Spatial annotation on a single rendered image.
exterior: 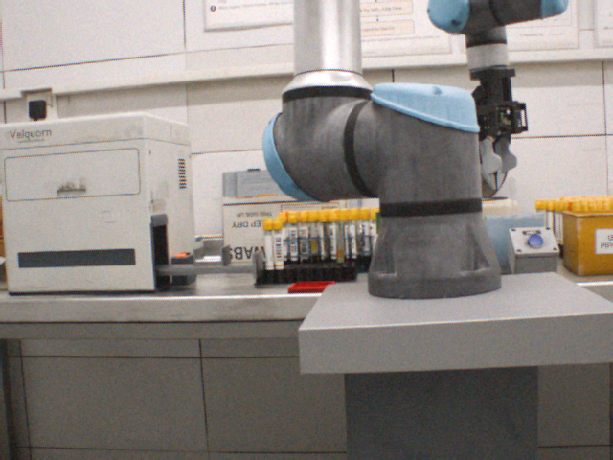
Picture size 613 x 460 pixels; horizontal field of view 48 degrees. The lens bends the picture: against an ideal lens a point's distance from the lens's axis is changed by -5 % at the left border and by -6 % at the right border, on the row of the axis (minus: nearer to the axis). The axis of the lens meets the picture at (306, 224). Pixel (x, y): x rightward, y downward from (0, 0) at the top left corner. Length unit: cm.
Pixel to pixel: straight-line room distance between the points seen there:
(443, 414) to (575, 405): 117
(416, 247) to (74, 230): 67
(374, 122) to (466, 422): 33
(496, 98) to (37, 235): 83
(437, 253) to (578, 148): 111
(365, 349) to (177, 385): 132
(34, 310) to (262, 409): 82
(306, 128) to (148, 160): 42
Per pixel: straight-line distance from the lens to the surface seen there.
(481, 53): 128
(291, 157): 85
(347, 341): 62
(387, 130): 77
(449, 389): 74
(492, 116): 128
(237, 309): 112
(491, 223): 124
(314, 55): 87
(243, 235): 145
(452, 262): 75
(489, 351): 63
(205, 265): 118
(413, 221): 76
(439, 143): 76
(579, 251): 120
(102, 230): 122
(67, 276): 125
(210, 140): 182
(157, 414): 196
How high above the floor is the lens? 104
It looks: 3 degrees down
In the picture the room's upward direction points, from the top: 3 degrees counter-clockwise
